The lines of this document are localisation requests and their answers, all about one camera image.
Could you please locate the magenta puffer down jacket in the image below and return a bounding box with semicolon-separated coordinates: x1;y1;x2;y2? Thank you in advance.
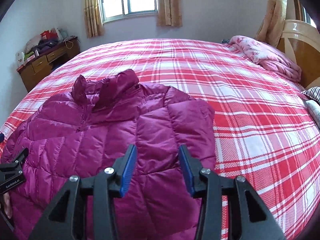
1;69;216;239

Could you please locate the person's left hand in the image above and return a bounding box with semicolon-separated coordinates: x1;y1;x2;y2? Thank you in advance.
1;192;12;219

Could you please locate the red white plaid bedspread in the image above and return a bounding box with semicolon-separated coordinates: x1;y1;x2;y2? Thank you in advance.
1;39;319;239

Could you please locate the wooden desk with drawers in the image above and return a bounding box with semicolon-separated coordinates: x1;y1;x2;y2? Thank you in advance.
17;36;80;92

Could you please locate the clutter pile on desk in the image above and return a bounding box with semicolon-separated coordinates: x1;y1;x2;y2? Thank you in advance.
16;28;73;67

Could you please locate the striped pillow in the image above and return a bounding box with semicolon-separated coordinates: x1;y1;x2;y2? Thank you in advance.
301;86;320;128

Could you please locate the pink floral folded quilt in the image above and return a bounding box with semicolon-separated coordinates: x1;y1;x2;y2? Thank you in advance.
229;35;302;82

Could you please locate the left beige window curtain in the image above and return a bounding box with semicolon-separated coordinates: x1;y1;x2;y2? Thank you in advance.
84;0;104;38

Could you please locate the beige window curtain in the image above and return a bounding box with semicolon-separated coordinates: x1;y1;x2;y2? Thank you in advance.
157;0;182;28
84;0;104;38

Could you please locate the cream wooden headboard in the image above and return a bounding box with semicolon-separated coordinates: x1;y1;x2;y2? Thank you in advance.
277;19;320;90

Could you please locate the beige curtain by headboard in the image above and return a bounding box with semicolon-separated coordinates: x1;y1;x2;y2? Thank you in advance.
255;0;287;48

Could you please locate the right beige window curtain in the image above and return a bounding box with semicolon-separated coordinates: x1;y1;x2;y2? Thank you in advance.
157;0;182;28

